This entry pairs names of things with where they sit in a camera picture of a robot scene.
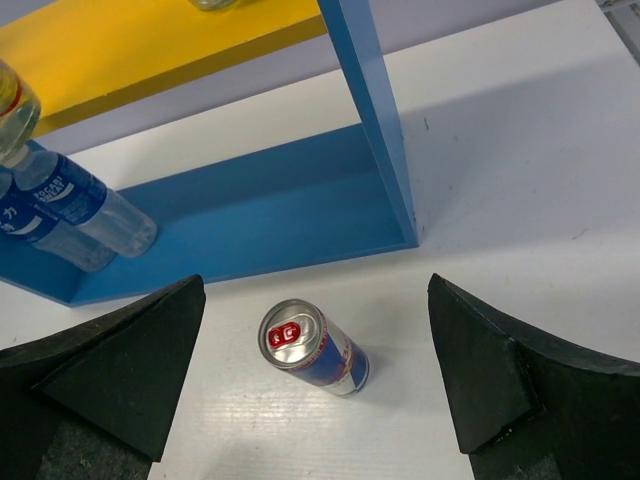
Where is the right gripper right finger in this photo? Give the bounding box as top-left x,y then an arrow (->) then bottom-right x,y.
428,275 -> 639,479

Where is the blue and yellow shelf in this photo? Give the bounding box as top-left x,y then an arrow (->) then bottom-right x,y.
1,1 -> 419,306

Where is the clear bottle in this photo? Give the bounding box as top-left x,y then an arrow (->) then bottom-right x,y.
189,0 -> 236,11
0,60 -> 41,164

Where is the left blue-label water bottle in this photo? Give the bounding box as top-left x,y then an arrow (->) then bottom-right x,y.
1,172 -> 116,272

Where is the right blue-label water bottle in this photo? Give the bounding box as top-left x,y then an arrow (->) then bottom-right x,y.
5,146 -> 158,258

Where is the blue silver Red Bull can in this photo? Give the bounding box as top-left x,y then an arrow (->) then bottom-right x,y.
257,299 -> 370,397

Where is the blue-label water bottle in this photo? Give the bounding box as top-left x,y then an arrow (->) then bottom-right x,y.
5,146 -> 158,258
1,172 -> 116,272

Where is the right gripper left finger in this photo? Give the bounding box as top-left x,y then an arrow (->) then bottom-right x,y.
1,275 -> 206,479

